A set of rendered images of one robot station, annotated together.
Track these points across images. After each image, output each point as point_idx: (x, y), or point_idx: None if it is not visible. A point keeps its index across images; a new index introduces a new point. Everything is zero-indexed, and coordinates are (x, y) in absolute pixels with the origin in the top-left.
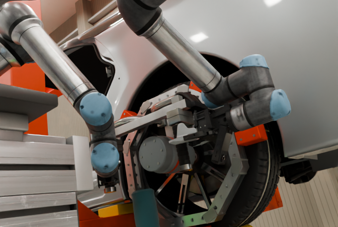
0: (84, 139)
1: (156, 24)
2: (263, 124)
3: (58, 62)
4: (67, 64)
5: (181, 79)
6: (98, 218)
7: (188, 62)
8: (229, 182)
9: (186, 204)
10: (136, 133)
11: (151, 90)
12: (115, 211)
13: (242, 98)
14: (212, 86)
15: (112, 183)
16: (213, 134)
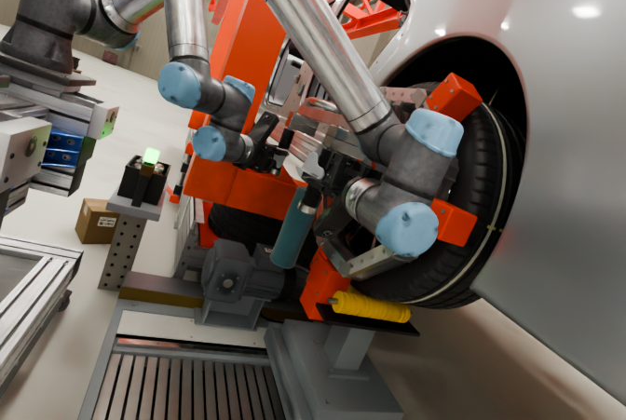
0: (0, 135)
1: None
2: (503, 219)
3: (170, 1)
4: (179, 7)
5: (485, 73)
6: (292, 184)
7: (319, 72)
8: (376, 256)
9: (360, 233)
10: None
11: (428, 72)
12: None
13: (499, 159)
14: (357, 128)
15: (252, 169)
16: (329, 196)
